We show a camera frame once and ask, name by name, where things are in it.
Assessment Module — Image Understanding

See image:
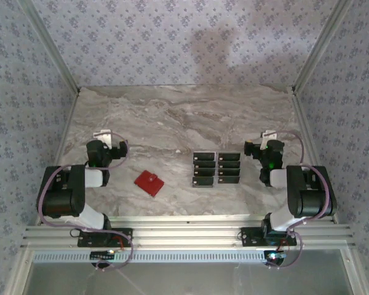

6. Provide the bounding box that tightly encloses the red leather card holder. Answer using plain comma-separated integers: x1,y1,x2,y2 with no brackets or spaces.
133,170,165,199

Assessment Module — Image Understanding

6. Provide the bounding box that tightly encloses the grey metal panel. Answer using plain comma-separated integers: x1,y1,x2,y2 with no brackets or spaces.
27,249,354,295

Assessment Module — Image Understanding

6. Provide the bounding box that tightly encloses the aluminium side rail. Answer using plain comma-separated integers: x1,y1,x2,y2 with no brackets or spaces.
50,88,81,168
290,87,339,224

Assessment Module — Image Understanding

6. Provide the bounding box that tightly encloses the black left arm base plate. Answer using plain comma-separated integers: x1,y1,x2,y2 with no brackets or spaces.
77,227,133,248

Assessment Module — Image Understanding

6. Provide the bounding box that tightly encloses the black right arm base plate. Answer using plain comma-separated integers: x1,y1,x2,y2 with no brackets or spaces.
240,226,297,246

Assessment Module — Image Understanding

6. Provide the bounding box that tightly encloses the aluminium mounting rail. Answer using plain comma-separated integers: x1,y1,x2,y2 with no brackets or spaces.
20,214,356,250

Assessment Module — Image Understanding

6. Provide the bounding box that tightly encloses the aluminium corner post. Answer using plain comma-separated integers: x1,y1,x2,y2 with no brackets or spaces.
291,0,355,95
18,0,81,93

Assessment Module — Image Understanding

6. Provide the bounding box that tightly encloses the grey slotted cable duct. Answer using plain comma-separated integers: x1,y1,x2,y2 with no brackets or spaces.
33,249,276,264

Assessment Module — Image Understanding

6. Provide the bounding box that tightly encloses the aluminium frame leg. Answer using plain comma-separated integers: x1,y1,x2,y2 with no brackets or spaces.
341,249,369,295
2,249,34,295

